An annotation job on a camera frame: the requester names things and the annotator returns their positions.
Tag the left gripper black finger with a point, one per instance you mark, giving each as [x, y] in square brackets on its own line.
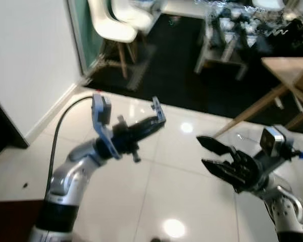
[144, 137]
[147, 125]

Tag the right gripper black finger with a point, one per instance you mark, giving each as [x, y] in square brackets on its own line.
[218, 147]
[224, 174]

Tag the grey plastic piece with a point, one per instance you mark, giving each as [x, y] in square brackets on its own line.
[157, 108]

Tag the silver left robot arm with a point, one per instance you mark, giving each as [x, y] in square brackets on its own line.
[73, 174]

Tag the grey metal cart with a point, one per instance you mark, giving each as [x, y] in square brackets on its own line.
[210, 45]

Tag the light wooden table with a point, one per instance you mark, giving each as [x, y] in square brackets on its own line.
[288, 70]

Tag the white chair wooden legs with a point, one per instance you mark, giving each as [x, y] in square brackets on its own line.
[108, 25]
[134, 15]
[270, 4]

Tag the dark green door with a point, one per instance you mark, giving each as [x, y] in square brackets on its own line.
[86, 35]

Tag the black cabinet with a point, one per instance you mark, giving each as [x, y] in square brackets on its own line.
[2, 131]

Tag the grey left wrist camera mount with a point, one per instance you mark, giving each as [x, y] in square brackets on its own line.
[101, 113]

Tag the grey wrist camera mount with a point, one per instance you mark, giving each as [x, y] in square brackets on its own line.
[272, 141]
[101, 113]

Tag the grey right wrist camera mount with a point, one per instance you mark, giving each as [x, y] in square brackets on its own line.
[272, 141]

